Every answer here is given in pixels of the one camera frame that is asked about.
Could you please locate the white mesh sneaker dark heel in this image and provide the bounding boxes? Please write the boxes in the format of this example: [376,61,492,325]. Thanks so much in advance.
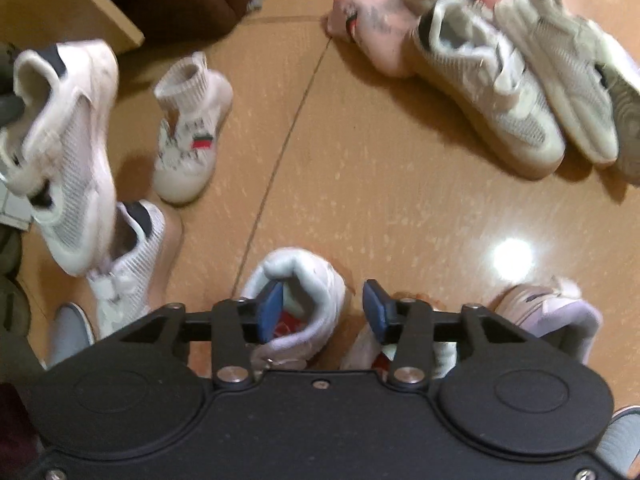
[0,39,120,277]
[86,199,183,338]

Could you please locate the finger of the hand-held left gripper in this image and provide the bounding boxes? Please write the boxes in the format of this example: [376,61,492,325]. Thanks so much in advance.
[0,91,24,129]

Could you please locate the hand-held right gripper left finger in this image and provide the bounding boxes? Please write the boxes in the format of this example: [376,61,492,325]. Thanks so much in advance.
[117,280,285,392]

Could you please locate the person's grey shoe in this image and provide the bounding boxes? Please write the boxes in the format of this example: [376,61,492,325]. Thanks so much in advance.
[594,404,640,479]
[44,302,97,370]

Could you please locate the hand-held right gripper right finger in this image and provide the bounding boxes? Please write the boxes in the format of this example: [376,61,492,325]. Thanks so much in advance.
[362,279,528,392]

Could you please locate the white strap sneaker black laces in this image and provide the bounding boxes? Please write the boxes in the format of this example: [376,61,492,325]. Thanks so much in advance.
[494,0,622,164]
[409,0,567,181]

